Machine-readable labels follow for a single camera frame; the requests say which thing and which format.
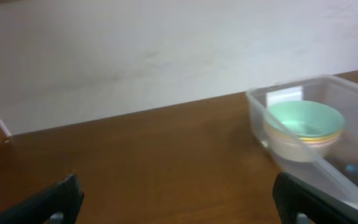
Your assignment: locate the green plastic bowl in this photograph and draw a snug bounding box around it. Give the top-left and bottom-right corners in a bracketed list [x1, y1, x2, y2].
[264, 100, 345, 138]

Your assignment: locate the clear plastic container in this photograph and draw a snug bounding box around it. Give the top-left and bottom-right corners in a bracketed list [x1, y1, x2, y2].
[246, 76, 358, 209]

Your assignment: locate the yellow plastic bowl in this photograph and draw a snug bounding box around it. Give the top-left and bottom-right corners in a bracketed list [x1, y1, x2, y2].
[298, 132, 342, 142]

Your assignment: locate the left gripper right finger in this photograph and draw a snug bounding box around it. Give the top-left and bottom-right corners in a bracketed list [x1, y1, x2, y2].
[272, 172, 358, 224]

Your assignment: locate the cream plastic bowl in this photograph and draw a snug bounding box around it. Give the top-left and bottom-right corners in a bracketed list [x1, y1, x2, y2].
[264, 122, 338, 162]

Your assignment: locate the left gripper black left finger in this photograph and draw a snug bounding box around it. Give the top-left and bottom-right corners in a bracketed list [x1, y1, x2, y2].
[0, 174, 84, 224]

